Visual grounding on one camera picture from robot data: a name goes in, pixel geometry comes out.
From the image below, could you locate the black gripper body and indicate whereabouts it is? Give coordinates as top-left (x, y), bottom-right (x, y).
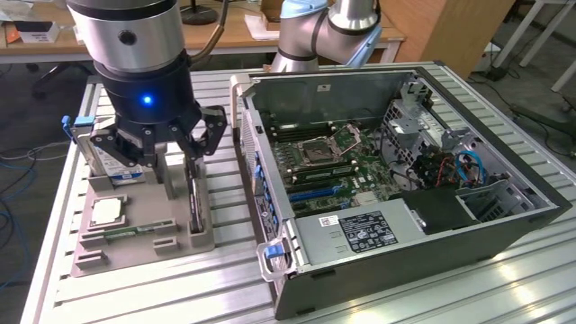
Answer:
top-left (93, 53), bottom-right (204, 135)

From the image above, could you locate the green graphics card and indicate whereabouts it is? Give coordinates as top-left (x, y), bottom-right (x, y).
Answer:
top-left (184, 158), bottom-right (204, 236)

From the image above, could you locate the hard disk with blue carrier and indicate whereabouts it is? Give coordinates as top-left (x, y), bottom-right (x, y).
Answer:
top-left (60, 114), bottom-right (156, 186)

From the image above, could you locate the silver CPU chip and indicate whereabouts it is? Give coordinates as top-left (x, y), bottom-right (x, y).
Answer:
top-left (89, 198), bottom-right (122, 225)

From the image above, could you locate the grey parts rack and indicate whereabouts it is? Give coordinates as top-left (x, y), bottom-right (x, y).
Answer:
top-left (70, 134), bottom-right (216, 278)

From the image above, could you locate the black office chair base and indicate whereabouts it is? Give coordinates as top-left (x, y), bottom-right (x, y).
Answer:
top-left (26, 62), bottom-right (98, 99)

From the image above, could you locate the green RAM stick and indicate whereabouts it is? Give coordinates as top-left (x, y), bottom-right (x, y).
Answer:
top-left (101, 221), bottom-right (174, 239)

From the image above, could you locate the wooden desk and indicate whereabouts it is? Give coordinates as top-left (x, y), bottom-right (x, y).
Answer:
top-left (0, 0), bottom-right (405, 65)

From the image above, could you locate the black round lamp base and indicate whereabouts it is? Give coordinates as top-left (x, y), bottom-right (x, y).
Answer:
top-left (181, 0), bottom-right (220, 26)

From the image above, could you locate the CPU socket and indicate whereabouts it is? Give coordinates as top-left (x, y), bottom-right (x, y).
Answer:
top-left (298, 138), bottom-right (336, 166)

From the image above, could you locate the white box with black lid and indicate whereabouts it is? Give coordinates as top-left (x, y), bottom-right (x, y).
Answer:
top-left (12, 20), bottom-right (62, 44)

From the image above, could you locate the stack of white papers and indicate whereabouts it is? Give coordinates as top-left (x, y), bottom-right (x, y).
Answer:
top-left (244, 13), bottom-right (281, 41)

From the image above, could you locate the blue expansion slot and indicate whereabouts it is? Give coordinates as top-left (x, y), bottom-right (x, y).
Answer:
top-left (286, 184), bottom-right (345, 203)

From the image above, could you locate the dark installed RAM stick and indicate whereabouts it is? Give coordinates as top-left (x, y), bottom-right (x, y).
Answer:
top-left (292, 164), bottom-right (356, 182)

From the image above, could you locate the silver socket cover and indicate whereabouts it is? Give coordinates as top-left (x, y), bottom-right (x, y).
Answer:
top-left (330, 123), bottom-right (364, 156)

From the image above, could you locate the brown cardboard box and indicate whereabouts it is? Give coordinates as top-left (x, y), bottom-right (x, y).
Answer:
top-left (260, 0), bottom-right (284, 24)

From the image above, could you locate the grey power supply unit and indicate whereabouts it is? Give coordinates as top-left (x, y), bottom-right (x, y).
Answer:
top-left (282, 198), bottom-right (428, 267)

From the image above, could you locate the green motherboard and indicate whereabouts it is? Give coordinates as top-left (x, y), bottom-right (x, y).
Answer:
top-left (260, 113), bottom-right (405, 219)

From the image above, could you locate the silver chipset heatsink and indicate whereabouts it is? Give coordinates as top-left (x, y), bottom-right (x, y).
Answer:
top-left (354, 192), bottom-right (384, 207)

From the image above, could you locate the silver metal disk bay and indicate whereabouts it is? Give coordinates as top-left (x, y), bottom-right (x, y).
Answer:
top-left (380, 72), bottom-right (473, 159)

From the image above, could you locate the black plastic shroud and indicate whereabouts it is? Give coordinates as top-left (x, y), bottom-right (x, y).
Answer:
top-left (398, 186), bottom-right (481, 236)

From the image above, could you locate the black open PC case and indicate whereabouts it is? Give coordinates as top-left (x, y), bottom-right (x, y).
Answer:
top-left (228, 65), bottom-right (573, 321)

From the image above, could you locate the wooden cabinet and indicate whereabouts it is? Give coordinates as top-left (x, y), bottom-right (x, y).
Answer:
top-left (394, 0), bottom-right (516, 80)

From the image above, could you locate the perforated metal drive cage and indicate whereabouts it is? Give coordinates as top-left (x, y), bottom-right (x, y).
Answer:
top-left (454, 175), bottom-right (538, 224)

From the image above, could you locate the black power adapter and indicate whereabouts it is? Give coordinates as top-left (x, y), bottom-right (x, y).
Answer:
top-left (482, 67), bottom-right (508, 82)

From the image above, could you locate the black floor stand foot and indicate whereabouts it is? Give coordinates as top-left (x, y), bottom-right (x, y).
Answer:
top-left (510, 101), bottom-right (576, 138)

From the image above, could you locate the grey floor cable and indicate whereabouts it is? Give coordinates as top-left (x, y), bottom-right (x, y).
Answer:
top-left (0, 141), bottom-right (70, 162)

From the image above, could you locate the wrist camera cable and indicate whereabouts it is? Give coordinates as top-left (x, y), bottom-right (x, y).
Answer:
top-left (192, 0), bottom-right (225, 59)

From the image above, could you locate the blue wire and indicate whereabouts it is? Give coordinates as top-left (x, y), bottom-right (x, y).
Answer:
top-left (453, 151), bottom-right (488, 186)

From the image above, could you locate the white frame table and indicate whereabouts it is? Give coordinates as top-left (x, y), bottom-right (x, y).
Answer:
top-left (492, 0), bottom-right (576, 92)

